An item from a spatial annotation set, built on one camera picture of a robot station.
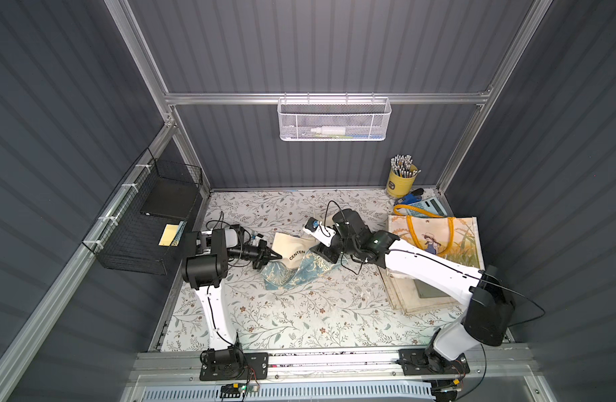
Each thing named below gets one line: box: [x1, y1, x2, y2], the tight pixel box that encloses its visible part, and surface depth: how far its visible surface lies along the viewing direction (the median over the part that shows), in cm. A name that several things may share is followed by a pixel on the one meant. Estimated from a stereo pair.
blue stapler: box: [397, 187, 425, 205], surface depth 116 cm
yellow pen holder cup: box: [385, 154, 422, 198], surface depth 110 cm
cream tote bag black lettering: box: [261, 232, 349, 291], surface depth 88 cm
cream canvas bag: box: [382, 267, 468, 315], surface depth 86 cm
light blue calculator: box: [407, 196, 448, 217], surface depth 114 cm
